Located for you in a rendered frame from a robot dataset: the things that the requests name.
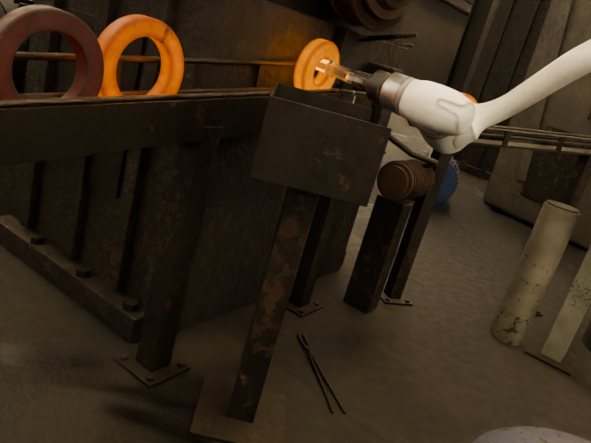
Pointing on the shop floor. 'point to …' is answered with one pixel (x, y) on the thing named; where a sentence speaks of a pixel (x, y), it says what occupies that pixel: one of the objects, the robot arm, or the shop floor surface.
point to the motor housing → (385, 229)
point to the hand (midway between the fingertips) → (319, 64)
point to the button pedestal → (565, 324)
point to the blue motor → (448, 186)
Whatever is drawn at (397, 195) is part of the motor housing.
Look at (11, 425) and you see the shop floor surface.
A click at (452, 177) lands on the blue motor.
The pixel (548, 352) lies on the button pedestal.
